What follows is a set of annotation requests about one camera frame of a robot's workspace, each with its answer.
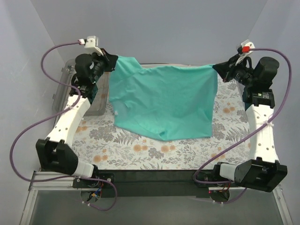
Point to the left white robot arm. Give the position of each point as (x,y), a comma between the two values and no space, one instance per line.
(54,152)

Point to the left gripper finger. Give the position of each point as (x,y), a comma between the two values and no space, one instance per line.
(112,60)
(106,55)

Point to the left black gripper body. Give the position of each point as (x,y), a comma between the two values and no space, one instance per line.
(106,62)

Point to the clear plastic bin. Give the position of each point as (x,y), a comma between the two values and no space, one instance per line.
(63,89)

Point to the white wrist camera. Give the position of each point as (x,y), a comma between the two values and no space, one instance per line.
(244,49)
(91,45)

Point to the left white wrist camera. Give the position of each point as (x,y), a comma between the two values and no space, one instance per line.
(91,45)

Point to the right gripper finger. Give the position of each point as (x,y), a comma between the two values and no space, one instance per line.
(222,67)
(224,73)

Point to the aluminium frame rail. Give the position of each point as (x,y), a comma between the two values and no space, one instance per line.
(53,202)

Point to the teal t shirt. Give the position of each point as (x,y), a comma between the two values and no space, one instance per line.
(164,103)

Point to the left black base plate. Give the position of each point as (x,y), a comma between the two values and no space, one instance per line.
(95,182)

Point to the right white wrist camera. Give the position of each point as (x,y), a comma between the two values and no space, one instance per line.
(244,49)

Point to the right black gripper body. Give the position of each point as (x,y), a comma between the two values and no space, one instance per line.
(227,71)

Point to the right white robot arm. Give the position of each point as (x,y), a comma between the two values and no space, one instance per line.
(262,171)

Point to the floral patterned table mat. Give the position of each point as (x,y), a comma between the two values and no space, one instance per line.
(99,142)

